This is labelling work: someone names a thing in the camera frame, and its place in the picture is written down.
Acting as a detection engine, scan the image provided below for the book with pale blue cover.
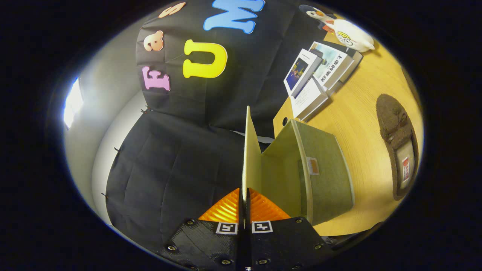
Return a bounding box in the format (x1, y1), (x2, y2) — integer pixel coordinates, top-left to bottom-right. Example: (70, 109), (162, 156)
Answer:
(309, 41), (355, 91)

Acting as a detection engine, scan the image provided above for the black book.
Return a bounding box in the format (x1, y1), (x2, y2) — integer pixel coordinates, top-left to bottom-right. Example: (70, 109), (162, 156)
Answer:
(326, 47), (364, 96)

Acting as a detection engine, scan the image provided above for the black backdrop cloth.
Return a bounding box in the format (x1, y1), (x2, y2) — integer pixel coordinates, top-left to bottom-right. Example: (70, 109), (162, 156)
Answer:
(105, 0), (332, 253)

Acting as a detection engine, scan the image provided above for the ceiling light panel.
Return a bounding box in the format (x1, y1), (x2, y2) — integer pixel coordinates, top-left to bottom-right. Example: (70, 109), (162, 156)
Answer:
(62, 77), (84, 129)

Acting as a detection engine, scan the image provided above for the plain white book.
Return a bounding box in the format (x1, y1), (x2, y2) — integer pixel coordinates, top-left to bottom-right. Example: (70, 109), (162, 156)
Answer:
(290, 77), (329, 122)

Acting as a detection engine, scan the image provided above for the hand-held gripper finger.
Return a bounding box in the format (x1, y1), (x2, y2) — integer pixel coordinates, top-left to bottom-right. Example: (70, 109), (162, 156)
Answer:
(245, 188), (334, 271)
(157, 188), (245, 271)

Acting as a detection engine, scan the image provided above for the green fabric storage box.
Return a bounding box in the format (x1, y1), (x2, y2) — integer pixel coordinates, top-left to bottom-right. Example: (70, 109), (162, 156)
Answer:
(242, 105), (355, 226)

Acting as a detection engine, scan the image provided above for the penguin plush toy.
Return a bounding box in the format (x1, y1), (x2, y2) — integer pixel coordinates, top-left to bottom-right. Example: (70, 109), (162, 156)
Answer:
(299, 5), (337, 34)

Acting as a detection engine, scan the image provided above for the brown fuzzy shoe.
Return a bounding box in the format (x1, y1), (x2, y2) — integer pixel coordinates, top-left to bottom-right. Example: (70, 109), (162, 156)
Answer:
(376, 93), (419, 201)

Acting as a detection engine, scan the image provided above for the white plush toy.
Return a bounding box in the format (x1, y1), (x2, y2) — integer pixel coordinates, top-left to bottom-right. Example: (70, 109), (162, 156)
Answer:
(332, 19), (375, 53)

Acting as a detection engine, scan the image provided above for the white book with dark photo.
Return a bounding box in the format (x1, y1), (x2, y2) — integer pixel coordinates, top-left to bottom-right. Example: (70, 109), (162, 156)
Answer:
(284, 48), (323, 98)

